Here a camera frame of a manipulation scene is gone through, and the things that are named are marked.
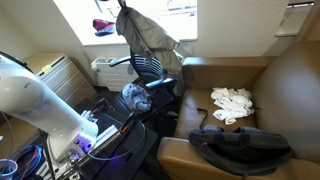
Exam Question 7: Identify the grey shorts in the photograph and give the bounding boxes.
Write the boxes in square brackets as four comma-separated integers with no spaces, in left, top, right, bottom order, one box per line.
[115,6,185,77]

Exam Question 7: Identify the black mesh office chair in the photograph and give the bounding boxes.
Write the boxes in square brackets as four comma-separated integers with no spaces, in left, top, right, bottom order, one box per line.
[109,48,180,122]

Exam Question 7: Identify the red and blue cap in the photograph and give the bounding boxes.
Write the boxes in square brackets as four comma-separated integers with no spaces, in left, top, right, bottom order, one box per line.
[92,18,117,37]

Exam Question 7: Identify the blue grey crumpled garment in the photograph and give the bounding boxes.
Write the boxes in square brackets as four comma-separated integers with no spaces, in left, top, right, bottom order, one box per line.
[121,82,153,114]

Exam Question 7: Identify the white drawer cabinet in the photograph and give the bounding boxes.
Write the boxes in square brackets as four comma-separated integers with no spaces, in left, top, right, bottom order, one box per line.
[24,53,98,108]

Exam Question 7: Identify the yellow green small item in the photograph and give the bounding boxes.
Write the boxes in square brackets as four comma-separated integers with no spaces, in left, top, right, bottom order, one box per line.
[41,64,54,75]

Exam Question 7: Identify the black orange clamp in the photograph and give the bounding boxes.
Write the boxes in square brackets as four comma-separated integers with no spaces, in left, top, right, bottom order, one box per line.
[119,111,138,134]
[90,97,110,115]

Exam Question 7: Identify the black robot table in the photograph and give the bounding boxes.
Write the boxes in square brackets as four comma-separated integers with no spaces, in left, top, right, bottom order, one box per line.
[71,96,160,180]

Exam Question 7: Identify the white crumpled cloth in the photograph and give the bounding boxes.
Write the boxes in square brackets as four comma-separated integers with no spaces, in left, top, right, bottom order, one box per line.
[210,86,256,127]

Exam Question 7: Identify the black tripod leg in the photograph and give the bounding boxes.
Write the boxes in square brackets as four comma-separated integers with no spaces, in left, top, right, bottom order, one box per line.
[38,129,56,180]

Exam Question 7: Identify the small framed window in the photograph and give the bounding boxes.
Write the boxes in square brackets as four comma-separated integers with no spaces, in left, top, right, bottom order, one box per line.
[275,1,316,38]

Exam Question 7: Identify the brown leather armchair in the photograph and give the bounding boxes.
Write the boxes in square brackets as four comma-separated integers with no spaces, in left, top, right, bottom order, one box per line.
[156,39,320,180]

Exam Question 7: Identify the blue grey backpack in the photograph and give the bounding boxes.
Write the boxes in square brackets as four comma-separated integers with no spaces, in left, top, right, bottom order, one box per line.
[187,107,295,178]

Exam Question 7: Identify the white cup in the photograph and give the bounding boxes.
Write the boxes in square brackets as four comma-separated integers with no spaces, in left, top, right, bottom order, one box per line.
[0,158,19,180]

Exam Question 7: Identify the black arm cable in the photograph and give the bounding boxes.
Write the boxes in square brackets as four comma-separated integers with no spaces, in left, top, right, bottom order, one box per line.
[0,50,35,75]

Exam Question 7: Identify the aluminium rail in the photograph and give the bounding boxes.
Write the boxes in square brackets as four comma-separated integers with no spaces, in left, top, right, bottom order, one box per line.
[49,124,122,180]

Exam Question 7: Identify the white looped cable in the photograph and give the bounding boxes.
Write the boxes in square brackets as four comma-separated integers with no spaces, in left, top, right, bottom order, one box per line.
[85,121,148,163]

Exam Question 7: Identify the blue cable bundle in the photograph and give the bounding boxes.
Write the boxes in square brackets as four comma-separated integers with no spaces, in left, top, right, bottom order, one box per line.
[10,144,44,180]

